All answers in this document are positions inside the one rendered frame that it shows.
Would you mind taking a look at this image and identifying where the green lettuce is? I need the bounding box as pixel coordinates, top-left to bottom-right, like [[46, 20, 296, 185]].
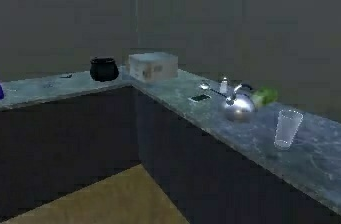
[[251, 87, 279, 109]]

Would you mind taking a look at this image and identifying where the white box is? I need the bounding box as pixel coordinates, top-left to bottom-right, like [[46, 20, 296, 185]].
[[128, 51, 179, 83]]

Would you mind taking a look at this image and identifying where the clear drinking glass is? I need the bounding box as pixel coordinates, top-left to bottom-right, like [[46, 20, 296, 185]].
[[273, 109, 304, 151]]

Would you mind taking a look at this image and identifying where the white salt shaker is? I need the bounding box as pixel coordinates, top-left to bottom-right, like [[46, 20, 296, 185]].
[[219, 76, 229, 95]]

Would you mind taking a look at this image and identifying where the black round pot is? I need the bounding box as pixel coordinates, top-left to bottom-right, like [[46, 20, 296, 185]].
[[89, 56, 120, 83]]

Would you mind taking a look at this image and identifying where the dark kitchen counter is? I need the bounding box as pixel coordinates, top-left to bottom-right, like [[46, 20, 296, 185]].
[[0, 65, 341, 224]]

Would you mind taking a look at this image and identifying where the black mobile phone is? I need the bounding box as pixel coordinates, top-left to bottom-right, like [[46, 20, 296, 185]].
[[188, 93, 212, 103]]

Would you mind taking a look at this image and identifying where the silver kettle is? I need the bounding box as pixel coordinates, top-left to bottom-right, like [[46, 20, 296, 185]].
[[221, 83, 257, 123]]

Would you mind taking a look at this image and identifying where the silver ladle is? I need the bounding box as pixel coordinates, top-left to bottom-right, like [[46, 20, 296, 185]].
[[199, 81, 228, 98]]

